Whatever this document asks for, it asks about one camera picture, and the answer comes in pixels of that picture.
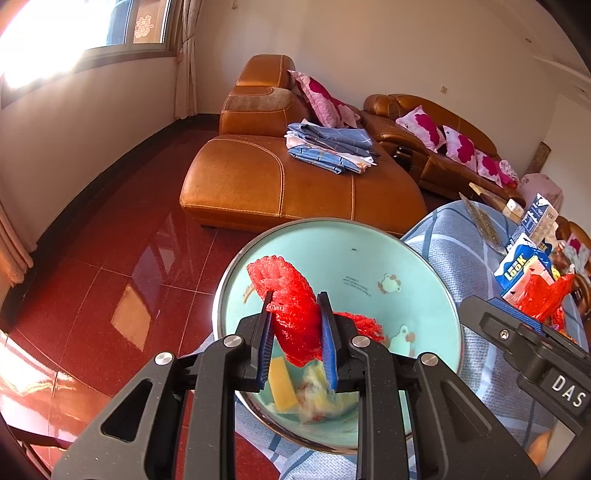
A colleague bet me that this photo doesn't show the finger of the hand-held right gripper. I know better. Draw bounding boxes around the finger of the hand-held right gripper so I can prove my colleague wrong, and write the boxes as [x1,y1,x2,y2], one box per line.
[460,296,578,370]

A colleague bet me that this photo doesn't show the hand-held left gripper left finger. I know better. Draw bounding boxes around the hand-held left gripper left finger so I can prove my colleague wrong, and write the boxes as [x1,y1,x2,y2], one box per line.
[51,291,278,480]

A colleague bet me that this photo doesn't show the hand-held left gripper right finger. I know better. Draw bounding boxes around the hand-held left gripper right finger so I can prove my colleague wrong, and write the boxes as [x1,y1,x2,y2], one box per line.
[316,291,541,480]

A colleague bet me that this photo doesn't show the red plastic bag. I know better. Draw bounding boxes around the red plastic bag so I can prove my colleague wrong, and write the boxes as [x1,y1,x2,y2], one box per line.
[517,272,578,324]

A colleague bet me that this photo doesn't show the red foam fruit net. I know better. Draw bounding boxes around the red foam fruit net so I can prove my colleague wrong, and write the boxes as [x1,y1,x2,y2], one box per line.
[246,255,386,367]

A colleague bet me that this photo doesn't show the yellow sponge piece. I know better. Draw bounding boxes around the yellow sponge piece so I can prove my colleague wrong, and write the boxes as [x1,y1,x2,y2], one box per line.
[269,357,298,413]

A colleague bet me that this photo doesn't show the pale wrapper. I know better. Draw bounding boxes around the pale wrapper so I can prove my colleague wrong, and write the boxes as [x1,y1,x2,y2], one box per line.
[295,362,361,423]

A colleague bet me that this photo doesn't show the light blue enamel basin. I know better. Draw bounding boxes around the light blue enamel basin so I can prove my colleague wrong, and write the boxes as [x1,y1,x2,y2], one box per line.
[213,218,468,455]

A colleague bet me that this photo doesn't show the person's right hand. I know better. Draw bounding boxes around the person's right hand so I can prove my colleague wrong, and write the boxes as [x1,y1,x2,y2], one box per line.
[529,427,555,467]

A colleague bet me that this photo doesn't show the small blue white gable carton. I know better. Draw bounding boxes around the small blue white gable carton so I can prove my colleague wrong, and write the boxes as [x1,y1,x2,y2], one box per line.
[494,233,555,301]

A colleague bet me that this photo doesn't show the crumpled colourful wrapper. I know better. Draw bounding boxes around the crumpled colourful wrapper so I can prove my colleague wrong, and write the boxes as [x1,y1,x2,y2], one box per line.
[551,240,591,280]

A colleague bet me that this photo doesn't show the clear packet with dark contents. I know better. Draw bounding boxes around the clear packet with dark contents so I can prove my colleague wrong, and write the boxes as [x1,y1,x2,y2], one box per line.
[459,199,499,254]
[466,193,506,245]

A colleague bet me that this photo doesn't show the blue plaid tablecloth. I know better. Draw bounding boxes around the blue plaid tablecloth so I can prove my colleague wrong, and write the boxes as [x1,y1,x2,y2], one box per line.
[235,200,591,480]

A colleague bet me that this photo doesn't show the tall blue white milk carton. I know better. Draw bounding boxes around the tall blue white milk carton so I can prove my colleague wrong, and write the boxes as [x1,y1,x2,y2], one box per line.
[522,193,559,245]

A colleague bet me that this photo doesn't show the wooden chair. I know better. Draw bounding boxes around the wooden chair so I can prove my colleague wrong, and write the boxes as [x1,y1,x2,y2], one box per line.
[554,217,591,319]

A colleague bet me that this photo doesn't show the brown cardboard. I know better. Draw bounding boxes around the brown cardboard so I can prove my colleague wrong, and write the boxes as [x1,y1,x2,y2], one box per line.
[468,182,508,208]

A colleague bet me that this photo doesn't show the pink cloth cover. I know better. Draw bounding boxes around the pink cloth cover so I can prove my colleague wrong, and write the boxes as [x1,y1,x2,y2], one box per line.
[517,173,564,215]

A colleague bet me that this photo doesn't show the brown leather chaise sofa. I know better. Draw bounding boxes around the brown leather chaise sofa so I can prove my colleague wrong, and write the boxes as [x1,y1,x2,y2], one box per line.
[179,54,428,238]

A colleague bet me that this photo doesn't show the folded striped blue white cloth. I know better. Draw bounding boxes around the folded striped blue white cloth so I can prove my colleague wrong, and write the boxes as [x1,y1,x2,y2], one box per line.
[288,145,380,175]

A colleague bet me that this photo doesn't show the folded blue plaid sheet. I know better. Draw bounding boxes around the folded blue plaid sheet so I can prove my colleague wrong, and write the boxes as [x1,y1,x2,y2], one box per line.
[285,119,374,155]

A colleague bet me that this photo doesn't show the large pink floral pillow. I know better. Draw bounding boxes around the large pink floral pillow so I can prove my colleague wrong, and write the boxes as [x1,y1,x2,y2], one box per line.
[288,70,361,129]

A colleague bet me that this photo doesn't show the beige curtain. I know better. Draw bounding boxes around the beige curtain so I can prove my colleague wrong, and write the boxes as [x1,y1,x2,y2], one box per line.
[173,0,199,120]
[0,200,35,283]

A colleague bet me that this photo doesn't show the window decal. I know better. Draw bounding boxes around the window decal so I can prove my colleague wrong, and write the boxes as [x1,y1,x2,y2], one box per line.
[134,16,158,42]

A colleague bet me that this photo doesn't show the window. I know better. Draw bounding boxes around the window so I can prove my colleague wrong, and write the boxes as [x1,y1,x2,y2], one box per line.
[0,0,174,109]

